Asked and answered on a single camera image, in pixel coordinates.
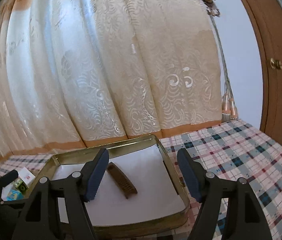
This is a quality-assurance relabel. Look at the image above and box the white patterned cardboard box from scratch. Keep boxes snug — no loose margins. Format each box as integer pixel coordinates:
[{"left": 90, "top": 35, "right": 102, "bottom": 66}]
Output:
[{"left": 1, "top": 166, "right": 37, "bottom": 201}]

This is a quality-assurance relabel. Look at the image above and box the brown folding comb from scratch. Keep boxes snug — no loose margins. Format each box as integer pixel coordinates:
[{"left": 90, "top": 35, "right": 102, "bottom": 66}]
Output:
[{"left": 106, "top": 162, "right": 138, "bottom": 199}]

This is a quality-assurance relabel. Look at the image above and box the blue printed toy brick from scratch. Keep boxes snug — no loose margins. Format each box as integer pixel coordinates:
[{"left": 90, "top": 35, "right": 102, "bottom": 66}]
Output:
[{"left": 7, "top": 189, "right": 24, "bottom": 201}]

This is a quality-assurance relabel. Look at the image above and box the green cube toy block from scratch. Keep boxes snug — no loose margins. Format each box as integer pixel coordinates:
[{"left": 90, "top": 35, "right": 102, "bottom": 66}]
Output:
[{"left": 14, "top": 178, "right": 28, "bottom": 195}]

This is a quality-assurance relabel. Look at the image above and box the plaid tablecloth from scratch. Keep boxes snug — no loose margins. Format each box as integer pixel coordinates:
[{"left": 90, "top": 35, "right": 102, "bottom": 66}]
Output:
[{"left": 0, "top": 119, "right": 282, "bottom": 240}]

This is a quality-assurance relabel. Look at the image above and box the gold metal tin tray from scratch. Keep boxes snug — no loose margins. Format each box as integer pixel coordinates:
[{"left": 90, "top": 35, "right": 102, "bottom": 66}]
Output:
[{"left": 23, "top": 134, "right": 191, "bottom": 239}]

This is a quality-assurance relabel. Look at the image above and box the cream lace curtain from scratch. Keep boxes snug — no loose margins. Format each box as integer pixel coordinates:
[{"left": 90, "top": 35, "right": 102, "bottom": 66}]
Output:
[{"left": 0, "top": 0, "right": 221, "bottom": 163}]

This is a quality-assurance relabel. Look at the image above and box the brown wooden door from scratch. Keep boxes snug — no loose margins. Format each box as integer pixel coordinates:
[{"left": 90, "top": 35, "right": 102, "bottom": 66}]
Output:
[{"left": 241, "top": 0, "right": 282, "bottom": 145}]

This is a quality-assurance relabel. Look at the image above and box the brass door knob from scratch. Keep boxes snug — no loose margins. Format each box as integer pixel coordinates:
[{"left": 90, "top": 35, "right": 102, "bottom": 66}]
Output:
[{"left": 270, "top": 58, "right": 282, "bottom": 70}]

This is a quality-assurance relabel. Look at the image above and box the bronze curtain hook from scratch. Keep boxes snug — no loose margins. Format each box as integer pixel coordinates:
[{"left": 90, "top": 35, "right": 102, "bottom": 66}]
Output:
[{"left": 202, "top": 0, "right": 221, "bottom": 17}]

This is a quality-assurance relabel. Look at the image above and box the curtain tieback tassel cord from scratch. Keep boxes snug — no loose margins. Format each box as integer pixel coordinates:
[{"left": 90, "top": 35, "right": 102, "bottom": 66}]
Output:
[{"left": 209, "top": 13, "right": 239, "bottom": 123}]

